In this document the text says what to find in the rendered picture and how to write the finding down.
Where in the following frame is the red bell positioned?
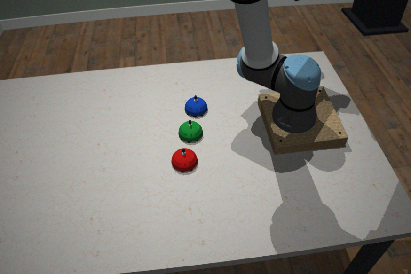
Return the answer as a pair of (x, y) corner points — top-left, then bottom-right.
(171, 148), (198, 172)

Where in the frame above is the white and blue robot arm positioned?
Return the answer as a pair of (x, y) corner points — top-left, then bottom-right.
(230, 0), (321, 133)

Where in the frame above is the green bell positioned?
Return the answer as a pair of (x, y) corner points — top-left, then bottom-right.
(178, 120), (203, 143)

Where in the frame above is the blue dome bell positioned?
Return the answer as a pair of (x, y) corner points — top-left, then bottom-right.
(185, 95), (207, 117)

